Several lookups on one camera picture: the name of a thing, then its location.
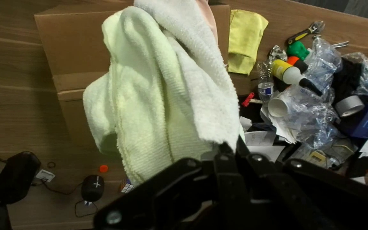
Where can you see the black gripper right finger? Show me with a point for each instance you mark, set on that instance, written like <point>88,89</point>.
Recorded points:
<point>241,151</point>

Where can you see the large cardboard box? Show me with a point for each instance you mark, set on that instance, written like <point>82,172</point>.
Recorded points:
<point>73,42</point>

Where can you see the black cylindrical speaker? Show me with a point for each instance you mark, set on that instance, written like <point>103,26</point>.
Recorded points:
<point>17,177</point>

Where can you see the light green shirt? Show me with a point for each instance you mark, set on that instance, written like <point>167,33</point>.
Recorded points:
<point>166,94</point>

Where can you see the clear plastic bags pile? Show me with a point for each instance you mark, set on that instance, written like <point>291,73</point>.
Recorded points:
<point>305,112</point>

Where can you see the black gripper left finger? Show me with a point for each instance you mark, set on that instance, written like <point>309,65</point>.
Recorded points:
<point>224,149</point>

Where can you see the grey tape roll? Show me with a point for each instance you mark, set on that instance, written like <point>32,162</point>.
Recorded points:
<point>349,107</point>

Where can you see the yellow cloth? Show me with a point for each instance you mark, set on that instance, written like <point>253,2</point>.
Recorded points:
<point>247,30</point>

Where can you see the orange small cap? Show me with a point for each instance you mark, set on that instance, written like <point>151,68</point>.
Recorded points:
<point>103,169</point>

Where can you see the yellow white bottle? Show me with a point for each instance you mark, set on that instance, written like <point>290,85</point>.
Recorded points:
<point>285,72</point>

